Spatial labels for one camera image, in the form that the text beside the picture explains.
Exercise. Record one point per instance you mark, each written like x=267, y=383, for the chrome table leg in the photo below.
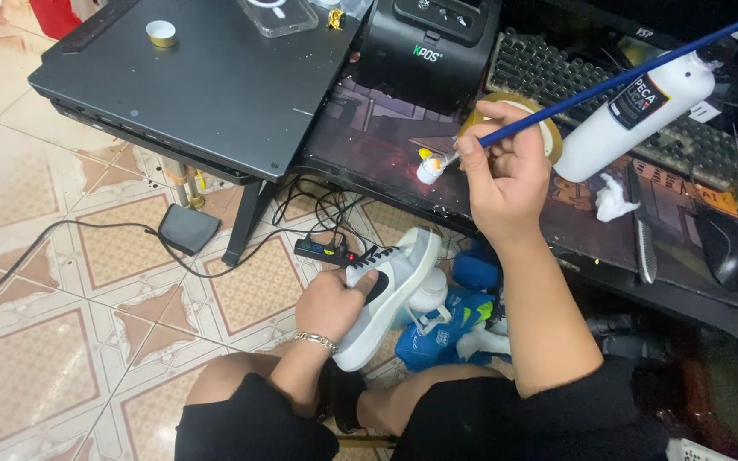
x=184, y=185

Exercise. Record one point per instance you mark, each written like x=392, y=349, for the white plastic basket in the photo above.
x=696, y=451

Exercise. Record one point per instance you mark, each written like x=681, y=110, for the small white paint bottle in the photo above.
x=428, y=173

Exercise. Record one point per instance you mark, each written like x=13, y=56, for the black power strip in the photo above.
x=321, y=250

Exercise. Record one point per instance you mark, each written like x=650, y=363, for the white tissue wad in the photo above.
x=612, y=202

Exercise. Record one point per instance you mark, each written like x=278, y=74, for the white gold rimmed cap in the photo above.
x=161, y=33

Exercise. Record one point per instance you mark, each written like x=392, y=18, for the white plastic bottle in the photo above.
x=428, y=293

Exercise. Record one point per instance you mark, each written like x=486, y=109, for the blue cloth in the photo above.
x=476, y=269

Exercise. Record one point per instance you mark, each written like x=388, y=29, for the black computer mouse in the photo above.
x=724, y=253

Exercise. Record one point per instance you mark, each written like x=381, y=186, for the black foot pedal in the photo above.
x=188, y=228

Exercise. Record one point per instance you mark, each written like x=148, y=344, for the blue plastic bag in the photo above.
x=436, y=339

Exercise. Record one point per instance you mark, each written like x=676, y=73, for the black side table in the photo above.
x=215, y=89

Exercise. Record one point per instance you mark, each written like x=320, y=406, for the gold foil wrapper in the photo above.
x=335, y=19

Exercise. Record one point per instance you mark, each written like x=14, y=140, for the red container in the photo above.
x=55, y=16

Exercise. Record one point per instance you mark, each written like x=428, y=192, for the person's right leg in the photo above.
x=407, y=397

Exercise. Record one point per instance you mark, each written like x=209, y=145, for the clear tape roll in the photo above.
x=553, y=138

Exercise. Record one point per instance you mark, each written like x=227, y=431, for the grey white sneaker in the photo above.
x=401, y=275

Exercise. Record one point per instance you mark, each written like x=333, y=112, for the black receipt printer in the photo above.
x=430, y=57

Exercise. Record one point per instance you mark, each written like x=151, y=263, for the person's left hand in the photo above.
x=327, y=307

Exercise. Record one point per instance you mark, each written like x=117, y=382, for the clear phone case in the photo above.
x=277, y=18

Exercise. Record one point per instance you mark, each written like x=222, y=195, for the printed desk mat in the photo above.
x=382, y=141

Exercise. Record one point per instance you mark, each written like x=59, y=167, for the black knife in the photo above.
x=646, y=250

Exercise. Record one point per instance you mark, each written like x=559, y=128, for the person's left leg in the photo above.
x=231, y=378

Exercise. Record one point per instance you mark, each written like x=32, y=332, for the person's leg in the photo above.
x=407, y=397
x=231, y=378

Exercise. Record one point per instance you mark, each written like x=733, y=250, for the black keyboard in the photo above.
x=535, y=70

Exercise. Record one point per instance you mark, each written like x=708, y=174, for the person's black shorts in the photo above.
x=523, y=422

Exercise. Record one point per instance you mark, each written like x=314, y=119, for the large white bottle black label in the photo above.
x=599, y=141

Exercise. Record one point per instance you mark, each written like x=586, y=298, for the person's right hand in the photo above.
x=513, y=179

